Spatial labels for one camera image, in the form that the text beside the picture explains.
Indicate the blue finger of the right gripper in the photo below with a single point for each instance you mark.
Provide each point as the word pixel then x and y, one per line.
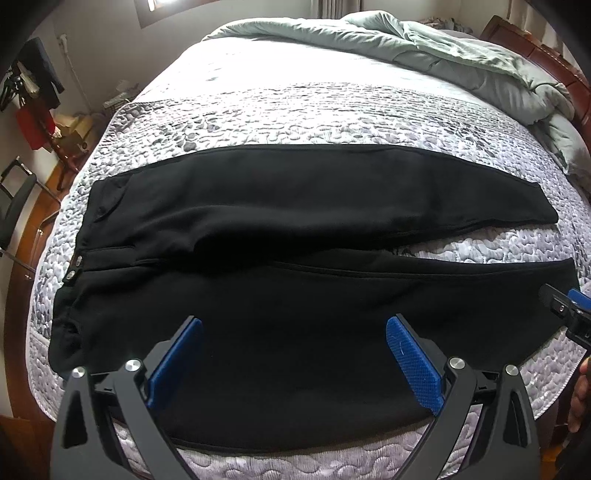
pixel 579 298

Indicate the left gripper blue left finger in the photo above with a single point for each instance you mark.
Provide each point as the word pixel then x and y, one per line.
pixel 168 362

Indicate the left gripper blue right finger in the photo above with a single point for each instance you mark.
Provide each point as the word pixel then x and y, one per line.
pixel 421 361

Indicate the black pants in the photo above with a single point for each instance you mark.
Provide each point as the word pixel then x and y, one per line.
pixel 294 258

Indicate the person's right hand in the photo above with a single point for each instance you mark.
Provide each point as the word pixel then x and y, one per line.
pixel 580 398

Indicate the black office chair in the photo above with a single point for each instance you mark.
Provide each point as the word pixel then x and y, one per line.
pixel 16 204

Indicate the cardboard boxes on floor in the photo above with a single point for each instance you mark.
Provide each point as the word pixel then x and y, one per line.
pixel 74 136

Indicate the grey-green duvet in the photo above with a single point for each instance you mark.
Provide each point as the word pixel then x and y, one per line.
pixel 505 79

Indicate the red hanging garment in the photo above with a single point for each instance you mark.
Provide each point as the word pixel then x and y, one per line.
pixel 36 124

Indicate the red-brown wooden headboard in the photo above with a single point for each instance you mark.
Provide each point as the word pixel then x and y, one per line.
pixel 502 32

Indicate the wooden window frame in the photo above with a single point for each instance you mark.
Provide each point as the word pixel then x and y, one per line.
pixel 150 12

